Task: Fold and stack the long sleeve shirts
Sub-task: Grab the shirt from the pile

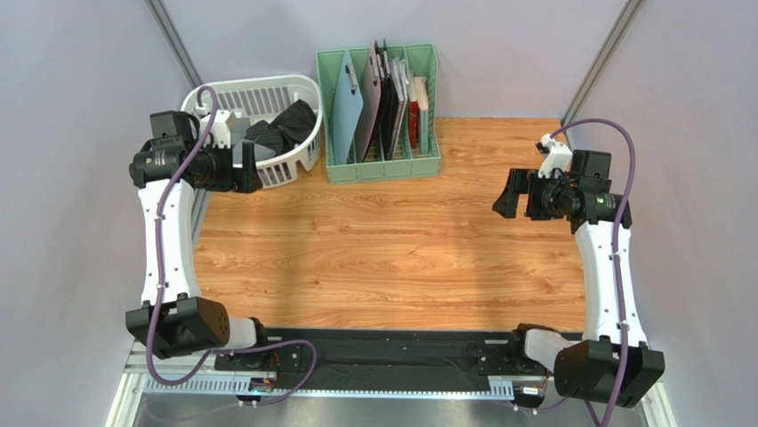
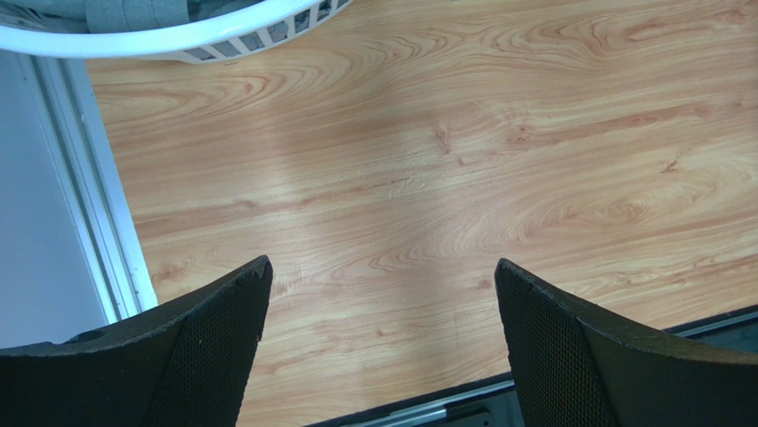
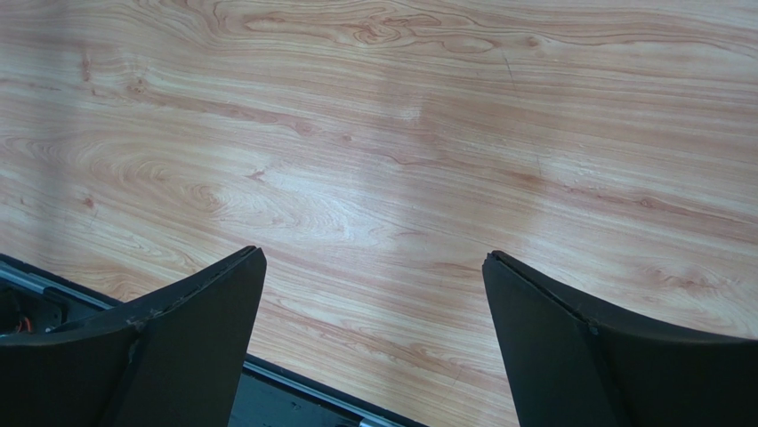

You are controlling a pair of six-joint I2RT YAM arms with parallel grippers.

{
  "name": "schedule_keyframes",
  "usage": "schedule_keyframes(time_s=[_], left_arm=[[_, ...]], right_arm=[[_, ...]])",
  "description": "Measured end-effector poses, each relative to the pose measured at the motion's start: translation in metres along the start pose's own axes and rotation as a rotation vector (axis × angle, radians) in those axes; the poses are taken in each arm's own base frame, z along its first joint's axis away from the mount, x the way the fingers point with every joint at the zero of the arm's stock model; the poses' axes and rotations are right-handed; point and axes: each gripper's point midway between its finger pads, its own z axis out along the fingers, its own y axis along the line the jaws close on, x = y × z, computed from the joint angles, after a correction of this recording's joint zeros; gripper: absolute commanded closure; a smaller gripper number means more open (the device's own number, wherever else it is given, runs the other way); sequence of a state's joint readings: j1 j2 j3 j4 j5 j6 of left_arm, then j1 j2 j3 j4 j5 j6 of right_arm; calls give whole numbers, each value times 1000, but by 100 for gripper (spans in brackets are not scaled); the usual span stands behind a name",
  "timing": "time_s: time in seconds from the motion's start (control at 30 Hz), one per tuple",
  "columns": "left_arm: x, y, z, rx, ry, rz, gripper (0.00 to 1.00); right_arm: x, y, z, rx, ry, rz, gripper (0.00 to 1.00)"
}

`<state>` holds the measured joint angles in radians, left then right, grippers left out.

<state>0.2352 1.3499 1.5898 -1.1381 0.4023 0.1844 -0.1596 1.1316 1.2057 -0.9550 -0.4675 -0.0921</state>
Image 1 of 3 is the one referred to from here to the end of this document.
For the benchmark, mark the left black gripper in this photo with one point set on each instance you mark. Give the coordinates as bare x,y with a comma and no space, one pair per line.
235,179

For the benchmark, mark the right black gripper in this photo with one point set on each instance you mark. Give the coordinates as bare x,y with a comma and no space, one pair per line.
529,195

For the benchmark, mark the black pinstriped long sleeve shirt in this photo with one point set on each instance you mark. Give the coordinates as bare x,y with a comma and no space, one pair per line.
288,130

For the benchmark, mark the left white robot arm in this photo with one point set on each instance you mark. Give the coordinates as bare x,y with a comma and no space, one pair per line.
186,153

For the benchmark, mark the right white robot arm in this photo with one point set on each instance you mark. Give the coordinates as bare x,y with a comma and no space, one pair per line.
613,345

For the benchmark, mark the white laundry basket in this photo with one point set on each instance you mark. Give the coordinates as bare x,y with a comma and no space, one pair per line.
264,98

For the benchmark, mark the blue clipboard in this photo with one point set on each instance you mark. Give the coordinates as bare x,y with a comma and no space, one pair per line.
346,110

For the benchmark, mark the mauve clipboard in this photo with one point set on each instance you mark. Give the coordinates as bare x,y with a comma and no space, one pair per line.
371,92

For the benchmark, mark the red book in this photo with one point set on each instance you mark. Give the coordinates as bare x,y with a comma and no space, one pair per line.
413,110

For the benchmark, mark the green spine book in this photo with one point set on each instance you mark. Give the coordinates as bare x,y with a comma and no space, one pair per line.
422,126

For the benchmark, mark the black folder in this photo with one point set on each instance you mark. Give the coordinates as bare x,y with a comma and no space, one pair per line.
388,97

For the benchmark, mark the grey notebook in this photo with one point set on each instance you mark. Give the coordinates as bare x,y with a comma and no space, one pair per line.
399,79

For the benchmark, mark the green file organizer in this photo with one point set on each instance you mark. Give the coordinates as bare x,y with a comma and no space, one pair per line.
407,163

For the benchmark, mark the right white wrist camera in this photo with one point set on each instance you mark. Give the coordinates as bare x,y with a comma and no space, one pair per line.
556,156

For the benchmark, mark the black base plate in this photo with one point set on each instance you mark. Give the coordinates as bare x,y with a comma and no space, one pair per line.
386,360

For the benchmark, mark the aluminium rail frame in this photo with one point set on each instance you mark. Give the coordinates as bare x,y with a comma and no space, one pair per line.
196,374

